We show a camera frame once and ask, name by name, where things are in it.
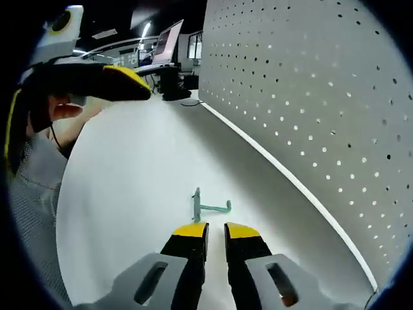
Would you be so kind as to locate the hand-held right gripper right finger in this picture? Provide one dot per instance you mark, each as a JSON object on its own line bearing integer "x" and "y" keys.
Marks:
{"x": 258, "y": 284}

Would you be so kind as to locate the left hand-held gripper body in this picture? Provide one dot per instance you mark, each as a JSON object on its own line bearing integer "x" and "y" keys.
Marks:
{"x": 59, "y": 42}

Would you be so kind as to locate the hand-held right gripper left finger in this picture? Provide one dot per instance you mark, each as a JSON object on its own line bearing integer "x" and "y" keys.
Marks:
{"x": 151, "y": 284}

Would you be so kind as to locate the green hook assembly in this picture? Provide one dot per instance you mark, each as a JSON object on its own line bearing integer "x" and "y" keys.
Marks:
{"x": 197, "y": 206}

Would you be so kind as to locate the white perforated mounting plate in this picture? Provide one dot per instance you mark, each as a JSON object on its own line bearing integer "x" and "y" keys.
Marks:
{"x": 306, "y": 113}

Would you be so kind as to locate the person's left hand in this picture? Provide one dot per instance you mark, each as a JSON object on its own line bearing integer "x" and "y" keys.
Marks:
{"x": 66, "y": 112}

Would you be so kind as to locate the ceiling air vent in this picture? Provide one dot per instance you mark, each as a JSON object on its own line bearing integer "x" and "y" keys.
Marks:
{"x": 104, "y": 34}

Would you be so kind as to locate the black computer tower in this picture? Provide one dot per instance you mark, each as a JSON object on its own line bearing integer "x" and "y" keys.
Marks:
{"x": 169, "y": 79}

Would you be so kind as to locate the ceiling light strip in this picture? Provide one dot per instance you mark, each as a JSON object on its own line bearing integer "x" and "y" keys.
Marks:
{"x": 146, "y": 31}

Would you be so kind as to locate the open white laptop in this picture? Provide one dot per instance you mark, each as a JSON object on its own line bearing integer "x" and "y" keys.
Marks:
{"x": 168, "y": 43}

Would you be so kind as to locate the grey mesh chair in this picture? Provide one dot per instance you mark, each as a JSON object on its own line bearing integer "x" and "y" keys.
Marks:
{"x": 35, "y": 210}

